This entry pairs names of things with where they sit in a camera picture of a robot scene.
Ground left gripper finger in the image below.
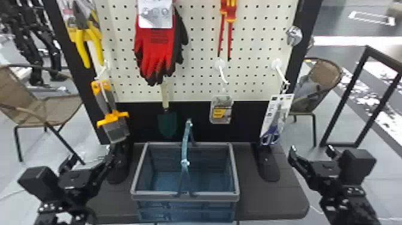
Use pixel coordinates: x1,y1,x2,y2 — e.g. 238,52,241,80
59,153,80,175
92,154,115,193

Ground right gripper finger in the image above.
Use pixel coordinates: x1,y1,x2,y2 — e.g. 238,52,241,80
325,144,341,162
287,144,315,187

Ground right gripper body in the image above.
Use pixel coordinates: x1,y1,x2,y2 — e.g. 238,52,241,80
310,160,344,193

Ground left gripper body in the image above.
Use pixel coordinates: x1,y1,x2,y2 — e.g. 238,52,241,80
57,168,102,204

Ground blue scissors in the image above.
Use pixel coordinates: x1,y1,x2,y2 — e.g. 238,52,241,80
259,93,295,147

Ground brown mesh chair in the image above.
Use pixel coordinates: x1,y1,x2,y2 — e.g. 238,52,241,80
0,63,86,166
289,56,345,148

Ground black side table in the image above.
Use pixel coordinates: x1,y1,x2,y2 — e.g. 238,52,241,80
319,45,402,149

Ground green trowel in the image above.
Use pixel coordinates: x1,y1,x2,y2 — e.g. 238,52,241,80
156,81,179,139

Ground blue basket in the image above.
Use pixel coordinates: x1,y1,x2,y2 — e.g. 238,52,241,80
130,118,241,224

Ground clear bit set packet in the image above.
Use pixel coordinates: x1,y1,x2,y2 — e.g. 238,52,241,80
209,94,233,125

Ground yellow pliers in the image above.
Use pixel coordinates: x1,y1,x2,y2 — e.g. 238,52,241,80
65,0,105,69

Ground white pegboard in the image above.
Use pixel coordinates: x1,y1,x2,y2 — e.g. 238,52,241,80
42,0,324,185

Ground red work gloves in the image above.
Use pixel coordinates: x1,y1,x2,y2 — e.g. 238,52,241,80
133,0,190,87

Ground red screwdriver set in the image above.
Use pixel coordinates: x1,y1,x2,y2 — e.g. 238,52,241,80
217,0,238,62

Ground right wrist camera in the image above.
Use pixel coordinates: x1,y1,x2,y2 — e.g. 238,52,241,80
337,148,377,186

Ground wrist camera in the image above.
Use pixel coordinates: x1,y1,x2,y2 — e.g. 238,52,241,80
337,148,377,186
17,166,60,202

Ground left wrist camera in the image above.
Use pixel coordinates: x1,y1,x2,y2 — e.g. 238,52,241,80
17,166,60,202

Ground yellow handled scraper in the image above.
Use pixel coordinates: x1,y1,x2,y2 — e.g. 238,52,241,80
90,80,131,145

